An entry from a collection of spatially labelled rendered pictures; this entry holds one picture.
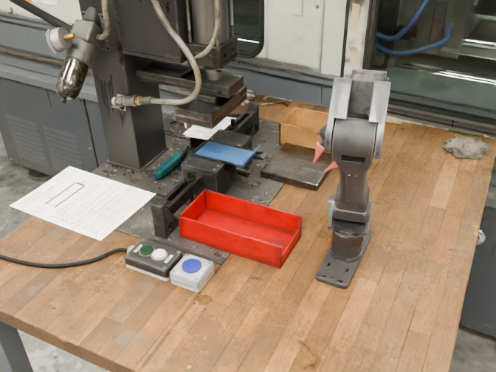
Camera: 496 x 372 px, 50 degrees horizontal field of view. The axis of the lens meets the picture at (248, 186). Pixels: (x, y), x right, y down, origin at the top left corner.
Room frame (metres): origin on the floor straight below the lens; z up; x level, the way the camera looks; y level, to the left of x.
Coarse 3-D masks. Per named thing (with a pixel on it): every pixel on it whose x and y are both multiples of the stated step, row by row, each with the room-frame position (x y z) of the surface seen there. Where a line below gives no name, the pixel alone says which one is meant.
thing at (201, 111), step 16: (160, 64) 1.30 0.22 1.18; (176, 64) 1.28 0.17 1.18; (144, 80) 1.24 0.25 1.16; (160, 80) 1.22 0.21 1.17; (176, 80) 1.19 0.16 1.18; (192, 80) 1.18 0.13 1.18; (208, 80) 1.18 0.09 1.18; (224, 80) 1.17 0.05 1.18; (240, 80) 1.19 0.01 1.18; (208, 96) 1.15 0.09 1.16; (224, 96) 1.14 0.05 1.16; (240, 96) 1.21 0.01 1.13; (176, 112) 1.12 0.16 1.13; (192, 112) 1.10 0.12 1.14; (208, 112) 1.09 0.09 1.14; (224, 112) 1.13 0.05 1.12
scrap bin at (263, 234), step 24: (216, 192) 1.04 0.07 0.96; (192, 216) 0.99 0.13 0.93; (216, 216) 1.01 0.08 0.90; (240, 216) 1.00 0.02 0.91; (264, 216) 0.97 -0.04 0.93; (288, 216) 0.95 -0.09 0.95; (192, 240) 0.93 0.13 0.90; (216, 240) 0.90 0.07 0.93; (240, 240) 0.87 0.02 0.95; (264, 240) 0.92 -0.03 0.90; (288, 240) 0.92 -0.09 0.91
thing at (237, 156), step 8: (208, 144) 1.21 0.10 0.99; (216, 144) 1.21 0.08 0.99; (200, 152) 1.17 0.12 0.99; (208, 152) 1.17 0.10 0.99; (224, 152) 1.17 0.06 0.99; (232, 152) 1.17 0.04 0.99; (240, 152) 1.17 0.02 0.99; (248, 152) 1.17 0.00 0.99; (224, 160) 1.13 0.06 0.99; (232, 160) 1.13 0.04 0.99; (240, 160) 1.13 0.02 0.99; (248, 160) 1.12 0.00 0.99
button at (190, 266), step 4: (188, 260) 0.82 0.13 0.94; (192, 260) 0.82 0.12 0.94; (196, 260) 0.82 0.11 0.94; (184, 264) 0.81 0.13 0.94; (188, 264) 0.81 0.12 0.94; (192, 264) 0.81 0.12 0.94; (196, 264) 0.81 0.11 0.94; (200, 264) 0.81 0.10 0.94; (184, 268) 0.80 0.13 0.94; (188, 268) 0.80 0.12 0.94; (192, 268) 0.80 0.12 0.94; (196, 268) 0.80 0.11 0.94; (200, 268) 0.80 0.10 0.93; (188, 272) 0.79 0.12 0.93; (192, 272) 0.79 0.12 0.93
